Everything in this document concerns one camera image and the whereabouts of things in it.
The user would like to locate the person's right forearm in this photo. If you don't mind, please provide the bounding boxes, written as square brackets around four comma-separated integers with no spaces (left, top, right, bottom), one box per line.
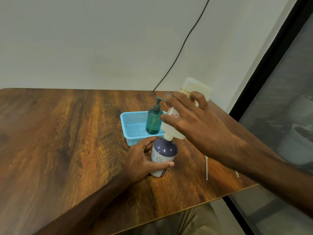
[227,119,313,218]

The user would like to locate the white plant pot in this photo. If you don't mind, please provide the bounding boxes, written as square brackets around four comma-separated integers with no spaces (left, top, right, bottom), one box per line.
[288,95,313,125]
[277,124,313,165]

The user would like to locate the person's left forearm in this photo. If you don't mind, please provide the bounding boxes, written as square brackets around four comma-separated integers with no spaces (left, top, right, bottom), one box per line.
[34,173,137,235]

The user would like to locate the person's left hand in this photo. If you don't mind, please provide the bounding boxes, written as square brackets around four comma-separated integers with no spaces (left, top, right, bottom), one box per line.
[123,136,175,184]

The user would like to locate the blue plastic basket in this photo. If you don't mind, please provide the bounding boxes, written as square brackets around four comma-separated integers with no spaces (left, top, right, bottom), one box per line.
[120,111,169,147]

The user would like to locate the person's right hand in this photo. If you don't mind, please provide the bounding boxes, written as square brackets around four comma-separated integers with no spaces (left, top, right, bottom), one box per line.
[160,91,246,165]

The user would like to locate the small purple and white bottle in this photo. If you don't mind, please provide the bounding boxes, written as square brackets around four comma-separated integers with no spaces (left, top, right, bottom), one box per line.
[150,137,178,178]

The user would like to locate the black cable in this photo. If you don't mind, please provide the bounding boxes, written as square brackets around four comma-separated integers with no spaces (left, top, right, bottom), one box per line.
[153,0,211,91]

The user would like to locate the small dark green bottle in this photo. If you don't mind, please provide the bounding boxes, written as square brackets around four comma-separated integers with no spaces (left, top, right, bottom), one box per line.
[145,110,164,135]

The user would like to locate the large translucent bottle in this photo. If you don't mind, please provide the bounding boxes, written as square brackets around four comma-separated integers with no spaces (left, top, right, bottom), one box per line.
[161,77,213,142]

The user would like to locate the person's beige trousers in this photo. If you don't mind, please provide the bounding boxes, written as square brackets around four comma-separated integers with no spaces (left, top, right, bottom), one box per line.
[127,203,220,235]

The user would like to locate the dark green pump head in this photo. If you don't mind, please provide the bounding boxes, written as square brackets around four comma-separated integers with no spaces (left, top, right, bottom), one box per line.
[153,96,167,112]

